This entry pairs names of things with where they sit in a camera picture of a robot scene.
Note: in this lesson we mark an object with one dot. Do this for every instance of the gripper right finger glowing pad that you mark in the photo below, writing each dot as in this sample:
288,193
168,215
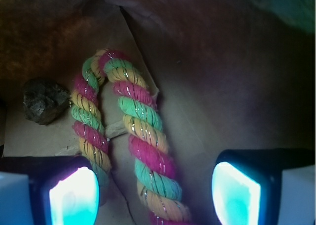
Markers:
265,187

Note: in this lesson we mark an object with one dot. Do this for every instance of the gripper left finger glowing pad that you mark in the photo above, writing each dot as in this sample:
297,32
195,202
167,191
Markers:
56,190

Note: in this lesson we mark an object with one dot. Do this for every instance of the brown rock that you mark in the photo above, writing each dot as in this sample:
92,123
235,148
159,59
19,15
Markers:
44,100

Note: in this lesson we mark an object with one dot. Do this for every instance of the brown paper bag tray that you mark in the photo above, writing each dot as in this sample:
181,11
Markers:
228,75

